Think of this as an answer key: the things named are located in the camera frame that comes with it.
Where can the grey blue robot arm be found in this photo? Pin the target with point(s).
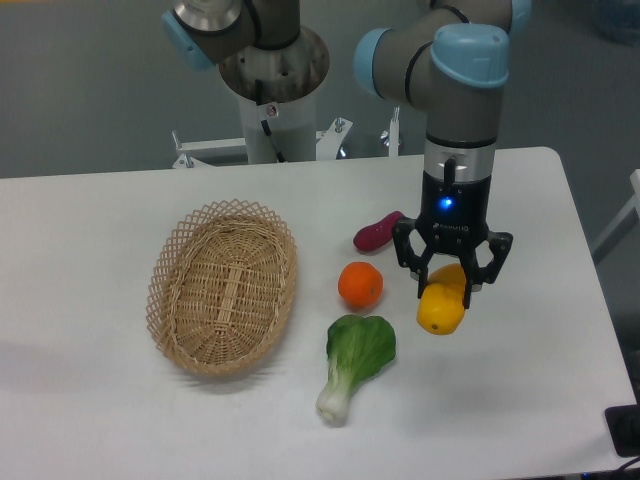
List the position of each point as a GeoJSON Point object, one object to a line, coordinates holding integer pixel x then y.
{"type": "Point", "coordinates": [452, 64]}

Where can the purple sweet potato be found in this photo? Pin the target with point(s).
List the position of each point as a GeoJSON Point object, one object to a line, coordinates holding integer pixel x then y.
{"type": "Point", "coordinates": [374, 236]}

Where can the black device at table edge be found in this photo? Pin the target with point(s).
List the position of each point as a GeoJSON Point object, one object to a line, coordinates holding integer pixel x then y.
{"type": "Point", "coordinates": [623, 425]}

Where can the orange fruit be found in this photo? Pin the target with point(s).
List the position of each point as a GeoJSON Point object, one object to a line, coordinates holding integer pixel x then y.
{"type": "Point", "coordinates": [360, 285]}

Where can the woven wicker basket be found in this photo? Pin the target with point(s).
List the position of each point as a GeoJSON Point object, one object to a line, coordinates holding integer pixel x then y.
{"type": "Point", "coordinates": [222, 288]}

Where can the green bok choy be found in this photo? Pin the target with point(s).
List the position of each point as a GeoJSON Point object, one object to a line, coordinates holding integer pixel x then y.
{"type": "Point", "coordinates": [357, 349]}

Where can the white furniture leg right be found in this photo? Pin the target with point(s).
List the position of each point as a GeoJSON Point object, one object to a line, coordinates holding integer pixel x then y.
{"type": "Point", "coordinates": [619, 226]}

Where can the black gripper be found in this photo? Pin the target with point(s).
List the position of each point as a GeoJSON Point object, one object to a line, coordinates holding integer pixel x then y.
{"type": "Point", "coordinates": [452, 218]}

